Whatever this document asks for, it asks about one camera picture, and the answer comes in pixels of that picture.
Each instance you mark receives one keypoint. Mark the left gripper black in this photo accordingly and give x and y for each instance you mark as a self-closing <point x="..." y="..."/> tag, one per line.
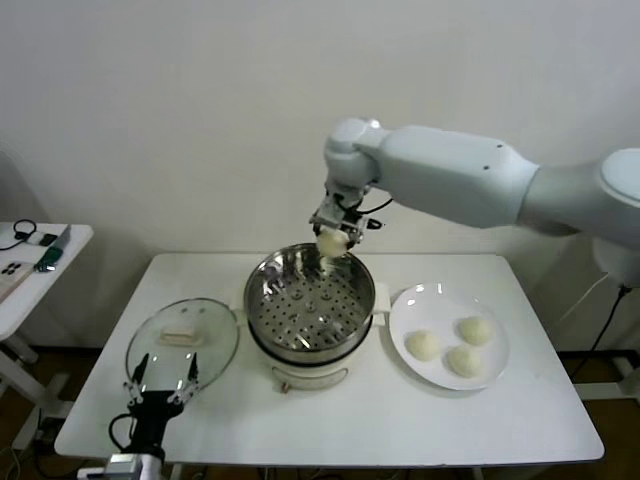
<point x="152" y="410"/>

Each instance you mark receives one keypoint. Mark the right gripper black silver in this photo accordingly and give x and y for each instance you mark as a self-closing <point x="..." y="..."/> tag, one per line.
<point x="342" y="210"/>

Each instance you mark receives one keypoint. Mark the white steamed baozi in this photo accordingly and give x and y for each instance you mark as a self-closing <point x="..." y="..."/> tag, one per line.
<point x="333" y="243"/>
<point x="476" y="330"/>
<point x="464" y="361"/>
<point x="423" y="346"/>

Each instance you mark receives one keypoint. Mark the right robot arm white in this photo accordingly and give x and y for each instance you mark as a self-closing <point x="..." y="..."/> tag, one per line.
<point x="450" y="170"/>

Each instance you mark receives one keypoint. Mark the perforated steel steamer basket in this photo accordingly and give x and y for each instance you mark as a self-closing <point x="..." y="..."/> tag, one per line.
<point x="280" y="280"/>

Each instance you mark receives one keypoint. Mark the white round plate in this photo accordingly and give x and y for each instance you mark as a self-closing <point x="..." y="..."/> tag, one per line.
<point x="430" y="305"/>

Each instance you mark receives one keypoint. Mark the dark floor power strip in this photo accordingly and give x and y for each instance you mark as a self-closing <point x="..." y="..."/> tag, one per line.
<point x="47" y="431"/>

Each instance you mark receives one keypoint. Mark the white side table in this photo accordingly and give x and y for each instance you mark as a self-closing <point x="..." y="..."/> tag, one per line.
<point x="35" y="315"/>

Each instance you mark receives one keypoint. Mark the cream electric cooking pot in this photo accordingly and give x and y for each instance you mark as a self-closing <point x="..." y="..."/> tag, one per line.
<point x="310" y="375"/>

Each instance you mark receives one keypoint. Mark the beige booklet with black dots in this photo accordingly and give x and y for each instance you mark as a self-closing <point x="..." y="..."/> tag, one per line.
<point x="11" y="280"/>

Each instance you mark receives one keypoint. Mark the small white and black device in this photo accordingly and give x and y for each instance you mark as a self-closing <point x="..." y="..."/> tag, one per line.
<point x="42" y="239"/>

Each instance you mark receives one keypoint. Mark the left wrist camera silver box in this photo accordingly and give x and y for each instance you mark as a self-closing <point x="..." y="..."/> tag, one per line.
<point x="122" y="465"/>

